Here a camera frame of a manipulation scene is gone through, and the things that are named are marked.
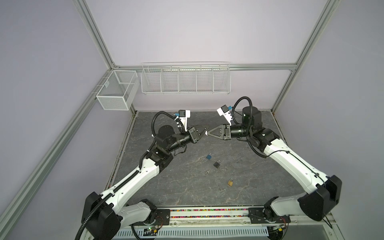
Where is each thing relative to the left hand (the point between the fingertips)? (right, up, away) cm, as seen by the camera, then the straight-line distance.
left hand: (210, 129), depth 63 cm
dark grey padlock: (+7, -22, +28) cm, 36 cm away
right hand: (-1, -3, +1) cm, 3 cm away
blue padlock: (+2, -19, +33) cm, 38 cm away
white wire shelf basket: (-15, +34, +36) cm, 52 cm away
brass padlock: (+14, -31, +21) cm, 40 cm away
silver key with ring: (0, -27, +25) cm, 37 cm away
